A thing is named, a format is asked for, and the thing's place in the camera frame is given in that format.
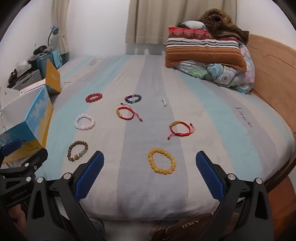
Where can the blue desk lamp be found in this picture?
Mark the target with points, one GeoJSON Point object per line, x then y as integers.
{"type": "Point", "coordinates": [53, 30]}

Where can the brown fuzzy blanket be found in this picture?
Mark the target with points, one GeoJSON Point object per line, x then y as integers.
{"type": "Point", "coordinates": [222, 23]}

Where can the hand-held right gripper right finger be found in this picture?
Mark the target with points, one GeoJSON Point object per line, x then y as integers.
{"type": "Point", "coordinates": [209, 173]}

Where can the beige curtain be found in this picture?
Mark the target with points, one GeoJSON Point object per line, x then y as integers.
{"type": "Point", "coordinates": [59, 23]}
{"type": "Point", "coordinates": [157, 20]}

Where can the white cardboard box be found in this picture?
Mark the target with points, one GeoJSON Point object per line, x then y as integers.
{"type": "Point", "coordinates": [39, 111]}

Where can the small silver pearl trinket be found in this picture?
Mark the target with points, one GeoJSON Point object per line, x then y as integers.
{"type": "Point", "coordinates": [164, 103]}

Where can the striped folded blankets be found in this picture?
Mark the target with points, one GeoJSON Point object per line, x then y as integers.
{"type": "Point", "coordinates": [203, 48]}

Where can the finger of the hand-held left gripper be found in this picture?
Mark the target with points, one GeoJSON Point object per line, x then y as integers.
{"type": "Point", "coordinates": [12, 144]}
{"type": "Point", "coordinates": [37, 156]}

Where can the grey pillow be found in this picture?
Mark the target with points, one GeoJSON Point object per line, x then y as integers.
{"type": "Point", "coordinates": [192, 24]}

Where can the grey suitcase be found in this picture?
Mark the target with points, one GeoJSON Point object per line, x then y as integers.
{"type": "Point", "coordinates": [25, 78]}

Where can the wooden headboard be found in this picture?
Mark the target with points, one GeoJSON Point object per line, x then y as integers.
{"type": "Point", "coordinates": [270, 69]}

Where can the floral quilt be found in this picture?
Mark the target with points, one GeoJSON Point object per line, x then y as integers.
{"type": "Point", "coordinates": [222, 74]}

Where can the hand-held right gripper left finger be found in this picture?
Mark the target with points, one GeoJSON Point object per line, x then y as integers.
{"type": "Point", "coordinates": [91, 171]}

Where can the dark bag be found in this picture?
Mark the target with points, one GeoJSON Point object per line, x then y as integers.
{"type": "Point", "coordinates": [41, 49]}

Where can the teal suitcase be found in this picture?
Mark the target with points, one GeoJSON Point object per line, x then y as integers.
{"type": "Point", "coordinates": [54, 58]}

